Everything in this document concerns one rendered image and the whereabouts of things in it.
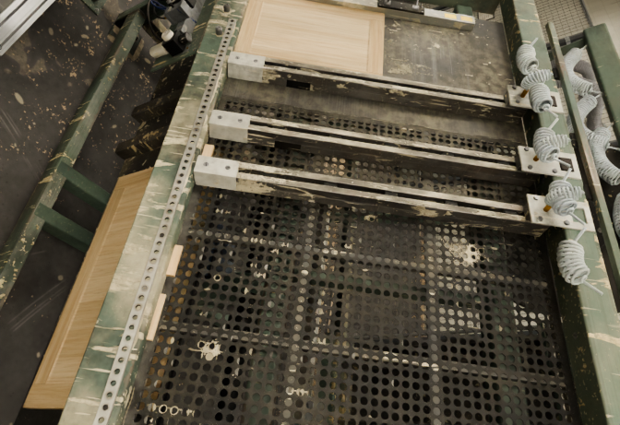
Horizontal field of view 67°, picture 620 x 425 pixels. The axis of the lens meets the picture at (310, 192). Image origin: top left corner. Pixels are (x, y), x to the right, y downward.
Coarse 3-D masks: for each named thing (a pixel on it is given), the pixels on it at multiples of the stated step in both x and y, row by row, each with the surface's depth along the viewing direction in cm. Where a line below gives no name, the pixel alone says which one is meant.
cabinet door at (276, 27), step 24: (264, 0) 195; (288, 0) 197; (264, 24) 187; (288, 24) 189; (312, 24) 190; (336, 24) 192; (360, 24) 194; (240, 48) 177; (264, 48) 179; (288, 48) 181; (312, 48) 182; (336, 48) 184; (360, 48) 186; (360, 72) 177
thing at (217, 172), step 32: (224, 160) 141; (256, 192) 143; (288, 192) 142; (320, 192) 140; (352, 192) 140; (384, 192) 143; (416, 192) 143; (576, 192) 128; (480, 224) 145; (512, 224) 143; (544, 224) 137; (576, 224) 138
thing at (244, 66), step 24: (240, 72) 168; (264, 72) 167; (288, 72) 166; (312, 72) 167; (336, 72) 168; (360, 96) 171; (384, 96) 170; (408, 96) 169; (432, 96) 167; (456, 96) 168; (480, 96) 170; (504, 96) 171; (528, 96) 167; (504, 120) 173
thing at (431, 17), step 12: (312, 0) 198; (324, 0) 198; (336, 0) 197; (348, 0) 198; (360, 0) 199; (372, 0) 200; (384, 12) 199; (396, 12) 199; (408, 12) 198; (432, 12) 200; (444, 12) 201; (432, 24) 202; (444, 24) 201; (456, 24) 200; (468, 24) 200
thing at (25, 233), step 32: (128, 32) 229; (160, 32) 257; (96, 96) 205; (160, 96) 227; (160, 128) 196; (352, 128) 300; (64, 160) 185; (128, 160) 207; (32, 224) 169; (256, 224) 207; (352, 224) 271; (0, 256) 163; (0, 288) 156; (224, 384) 169; (32, 416) 146
